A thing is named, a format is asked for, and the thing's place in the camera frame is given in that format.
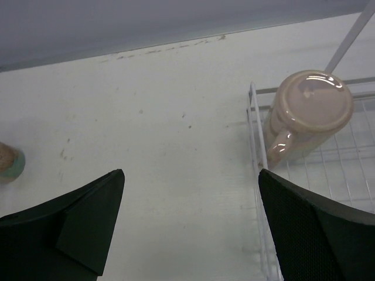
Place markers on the cream floral mug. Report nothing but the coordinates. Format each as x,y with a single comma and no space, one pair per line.
12,163

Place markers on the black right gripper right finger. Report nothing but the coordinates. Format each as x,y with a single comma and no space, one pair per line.
316,238

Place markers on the white wire dish rack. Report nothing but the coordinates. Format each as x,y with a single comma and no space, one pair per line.
341,169

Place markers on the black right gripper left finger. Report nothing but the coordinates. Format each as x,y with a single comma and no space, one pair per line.
66,238

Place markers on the pale pink glossy mug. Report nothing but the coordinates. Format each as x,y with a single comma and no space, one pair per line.
309,107

